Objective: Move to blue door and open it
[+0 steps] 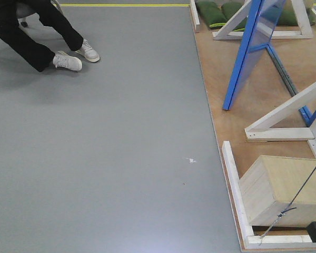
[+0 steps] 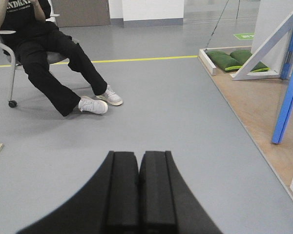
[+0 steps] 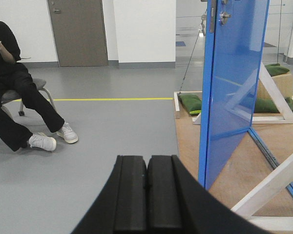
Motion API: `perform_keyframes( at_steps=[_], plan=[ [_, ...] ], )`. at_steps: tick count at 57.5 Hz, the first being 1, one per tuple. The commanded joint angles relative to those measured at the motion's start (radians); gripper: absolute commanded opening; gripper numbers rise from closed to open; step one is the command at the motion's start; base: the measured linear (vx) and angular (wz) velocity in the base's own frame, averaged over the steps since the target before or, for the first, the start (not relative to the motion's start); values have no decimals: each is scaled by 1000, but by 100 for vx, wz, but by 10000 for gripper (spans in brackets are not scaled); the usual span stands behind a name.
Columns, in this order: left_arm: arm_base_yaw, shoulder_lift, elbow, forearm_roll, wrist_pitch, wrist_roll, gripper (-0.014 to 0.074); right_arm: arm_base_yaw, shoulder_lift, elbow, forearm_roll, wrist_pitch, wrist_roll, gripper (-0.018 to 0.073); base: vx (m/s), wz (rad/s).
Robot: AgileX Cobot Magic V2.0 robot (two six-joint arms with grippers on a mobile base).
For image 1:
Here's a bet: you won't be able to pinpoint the blue door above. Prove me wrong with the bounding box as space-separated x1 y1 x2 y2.
223 1 285 111

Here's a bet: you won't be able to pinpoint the white sneaker rear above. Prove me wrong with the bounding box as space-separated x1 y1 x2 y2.
75 39 100 63

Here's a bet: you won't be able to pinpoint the white sneaker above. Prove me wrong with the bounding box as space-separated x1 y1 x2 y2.
75 39 100 63
53 51 82 71

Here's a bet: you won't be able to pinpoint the white near triangular brace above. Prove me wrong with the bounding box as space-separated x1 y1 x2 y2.
244 75 316 160

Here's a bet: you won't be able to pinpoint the white triangular brace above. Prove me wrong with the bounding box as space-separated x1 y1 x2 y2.
244 75 316 160
213 1 313 40

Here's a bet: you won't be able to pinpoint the white far edge batten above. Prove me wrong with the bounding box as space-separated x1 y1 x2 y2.
190 0 200 27

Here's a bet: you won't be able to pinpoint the white edge batten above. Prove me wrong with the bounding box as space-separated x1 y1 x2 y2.
222 141 314 252
190 0 200 27

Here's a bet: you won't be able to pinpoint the white sneaker front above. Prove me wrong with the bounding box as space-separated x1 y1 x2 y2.
53 51 82 71

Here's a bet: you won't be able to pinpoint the green sandbag left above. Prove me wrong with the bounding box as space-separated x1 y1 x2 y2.
195 1 228 29

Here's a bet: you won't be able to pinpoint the green sandbag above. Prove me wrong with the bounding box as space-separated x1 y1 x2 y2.
195 1 228 29
221 2 247 32

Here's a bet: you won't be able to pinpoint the green sandbag right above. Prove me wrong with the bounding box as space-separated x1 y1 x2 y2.
221 2 247 32

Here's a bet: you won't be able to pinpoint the light wooden box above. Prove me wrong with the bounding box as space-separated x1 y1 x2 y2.
239 155 316 227

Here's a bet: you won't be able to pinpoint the white near edge batten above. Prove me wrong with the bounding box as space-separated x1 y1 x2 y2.
222 141 314 252

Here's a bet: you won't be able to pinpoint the wooden platform base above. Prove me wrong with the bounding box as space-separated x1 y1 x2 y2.
189 5 316 250

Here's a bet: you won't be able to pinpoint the white far triangular brace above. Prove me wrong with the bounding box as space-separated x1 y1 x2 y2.
213 1 313 40

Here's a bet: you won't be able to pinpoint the black trousered legs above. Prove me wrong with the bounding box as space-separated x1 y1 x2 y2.
0 0 84 73

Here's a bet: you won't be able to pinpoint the blue door threshold rail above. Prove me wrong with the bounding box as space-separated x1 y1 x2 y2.
266 45 312 127

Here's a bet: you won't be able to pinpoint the dark blue guy rope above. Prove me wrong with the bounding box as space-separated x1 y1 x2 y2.
259 150 316 245

